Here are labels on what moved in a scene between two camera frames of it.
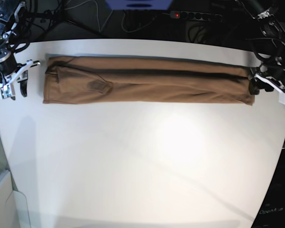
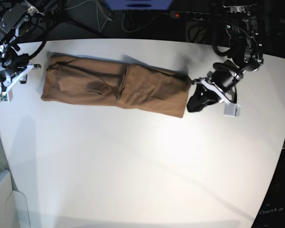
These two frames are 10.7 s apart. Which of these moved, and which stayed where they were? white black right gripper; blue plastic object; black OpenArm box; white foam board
Moved: white black right gripper
Stayed: blue plastic object; white foam board; black OpenArm box
